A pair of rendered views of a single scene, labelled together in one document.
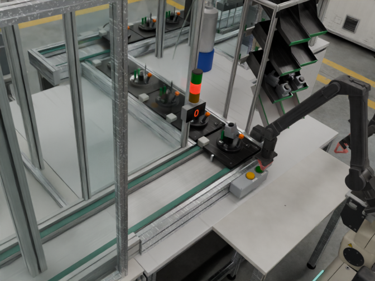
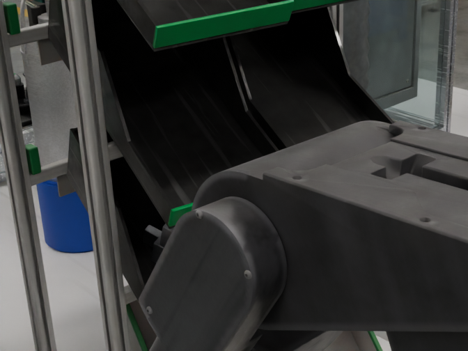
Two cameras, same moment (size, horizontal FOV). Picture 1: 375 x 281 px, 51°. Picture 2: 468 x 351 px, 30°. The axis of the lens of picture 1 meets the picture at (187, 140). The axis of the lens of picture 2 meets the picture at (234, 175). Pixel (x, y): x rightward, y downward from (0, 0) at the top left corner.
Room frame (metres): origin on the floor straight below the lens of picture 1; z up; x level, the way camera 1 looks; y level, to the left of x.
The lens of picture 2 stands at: (1.05, -0.55, 1.70)
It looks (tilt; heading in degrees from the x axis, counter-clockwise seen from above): 24 degrees down; 7
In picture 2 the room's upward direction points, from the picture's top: 3 degrees counter-clockwise
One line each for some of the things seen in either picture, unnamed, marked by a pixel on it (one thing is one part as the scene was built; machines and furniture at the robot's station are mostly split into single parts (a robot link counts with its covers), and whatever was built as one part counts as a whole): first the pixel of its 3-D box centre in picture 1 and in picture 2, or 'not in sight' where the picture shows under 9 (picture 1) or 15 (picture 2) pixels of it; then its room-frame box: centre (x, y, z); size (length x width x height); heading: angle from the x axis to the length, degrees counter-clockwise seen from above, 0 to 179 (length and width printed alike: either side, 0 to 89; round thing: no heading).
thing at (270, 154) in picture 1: (267, 151); not in sight; (1.44, -0.38, 1.09); 0.10 x 0.07 x 0.07; 138
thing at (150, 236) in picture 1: (212, 193); not in sight; (1.30, -0.15, 0.91); 0.89 x 0.06 x 0.11; 138
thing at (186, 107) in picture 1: (194, 94); not in sight; (1.54, -0.01, 1.29); 0.12 x 0.05 x 0.25; 138
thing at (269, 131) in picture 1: (264, 132); not in sight; (1.46, -0.35, 1.18); 0.11 x 0.09 x 0.12; 50
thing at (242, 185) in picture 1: (249, 180); not in sight; (1.40, -0.32, 0.93); 0.21 x 0.07 x 0.06; 138
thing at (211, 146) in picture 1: (229, 146); not in sight; (1.60, -0.22, 0.96); 0.24 x 0.24 x 0.02; 48
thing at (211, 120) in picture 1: (196, 114); not in sight; (1.78, -0.03, 1.01); 0.24 x 0.24 x 0.13; 48
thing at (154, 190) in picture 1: (183, 175); not in sight; (1.40, 0.00, 0.91); 0.84 x 0.28 x 0.10; 138
